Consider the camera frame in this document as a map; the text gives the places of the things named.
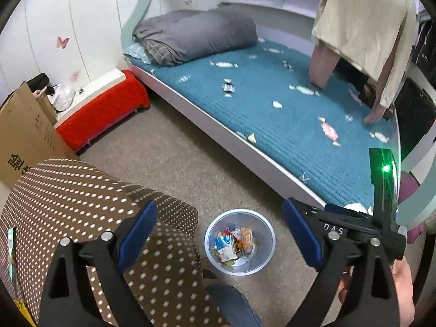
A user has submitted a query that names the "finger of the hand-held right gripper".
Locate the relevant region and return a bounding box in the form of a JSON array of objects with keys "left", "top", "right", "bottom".
[{"left": 296, "top": 200, "right": 379, "bottom": 239}]

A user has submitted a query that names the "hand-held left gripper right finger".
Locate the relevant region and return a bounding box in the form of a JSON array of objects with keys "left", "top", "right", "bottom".
[{"left": 282, "top": 198, "right": 401, "bottom": 327}]

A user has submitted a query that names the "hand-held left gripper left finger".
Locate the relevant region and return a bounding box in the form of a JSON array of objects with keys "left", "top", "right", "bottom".
[{"left": 37, "top": 200, "right": 159, "bottom": 327}]

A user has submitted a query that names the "grey plastic trash bin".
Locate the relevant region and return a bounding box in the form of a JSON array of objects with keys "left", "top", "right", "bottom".
[{"left": 204, "top": 208, "right": 276, "bottom": 275}]

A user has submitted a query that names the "person's right hand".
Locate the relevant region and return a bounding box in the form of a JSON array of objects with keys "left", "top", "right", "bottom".
[{"left": 390, "top": 257, "right": 416, "bottom": 327}]

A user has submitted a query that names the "orange snack wrapper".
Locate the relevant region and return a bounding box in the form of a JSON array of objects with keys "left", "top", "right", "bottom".
[{"left": 238, "top": 226, "right": 256, "bottom": 257}]

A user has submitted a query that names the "brown polka dot tablecloth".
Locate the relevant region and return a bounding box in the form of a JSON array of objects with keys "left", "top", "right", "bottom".
[{"left": 0, "top": 158, "right": 229, "bottom": 327}]

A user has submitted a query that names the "person's jeans leg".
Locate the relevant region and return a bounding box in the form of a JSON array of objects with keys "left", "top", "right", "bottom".
[{"left": 204, "top": 283, "right": 264, "bottom": 327}]

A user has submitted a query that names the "teal patterned bedsheet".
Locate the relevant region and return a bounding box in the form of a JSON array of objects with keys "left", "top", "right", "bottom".
[{"left": 131, "top": 37, "right": 401, "bottom": 209}]

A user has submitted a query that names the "red and white bench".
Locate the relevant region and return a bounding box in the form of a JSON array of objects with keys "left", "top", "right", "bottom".
[{"left": 54, "top": 69, "right": 151, "bottom": 154}]

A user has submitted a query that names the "pink hanging garment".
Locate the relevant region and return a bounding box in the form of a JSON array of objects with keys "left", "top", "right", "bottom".
[{"left": 308, "top": 44, "right": 390, "bottom": 125}]

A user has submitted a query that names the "brown cardboard box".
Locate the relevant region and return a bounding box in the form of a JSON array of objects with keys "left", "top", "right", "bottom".
[{"left": 0, "top": 81, "right": 80, "bottom": 189}]

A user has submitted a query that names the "white plastic bag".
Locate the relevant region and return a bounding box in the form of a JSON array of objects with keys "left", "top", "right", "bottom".
[{"left": 48, "top": 84, "right": 76, "bottom": 112}]

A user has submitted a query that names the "cream hanging shirt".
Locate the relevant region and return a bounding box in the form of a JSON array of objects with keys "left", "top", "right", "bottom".
[{"left": 311, "top": 0, "right": 418, "bottom": 110}]

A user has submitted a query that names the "black bag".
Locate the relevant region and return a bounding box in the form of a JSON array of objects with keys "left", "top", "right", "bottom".
[{"left": 26, "top": 73, "right": 56, "bottom": 95}]

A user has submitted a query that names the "blue checkered pillow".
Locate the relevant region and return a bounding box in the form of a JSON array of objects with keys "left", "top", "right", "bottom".
[{"left": 123, "top": 43, "right": 153, "bottom": 64}]

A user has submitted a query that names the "grey folded blanket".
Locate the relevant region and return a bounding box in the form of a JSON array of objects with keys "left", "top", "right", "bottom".
[{"left": 133, "top": 7, "right": 258, "bottom": 67}]

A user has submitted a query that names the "white panel wardrobe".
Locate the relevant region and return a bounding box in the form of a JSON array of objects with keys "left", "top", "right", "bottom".
[{"left": 0, "top": 0, "right": 144, "bottom": 104}]

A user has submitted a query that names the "teal bunk bed frame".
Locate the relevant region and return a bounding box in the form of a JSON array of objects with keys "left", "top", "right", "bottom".
[{"left": 121, "top": 0, "right": 436, "bottom": 244}]

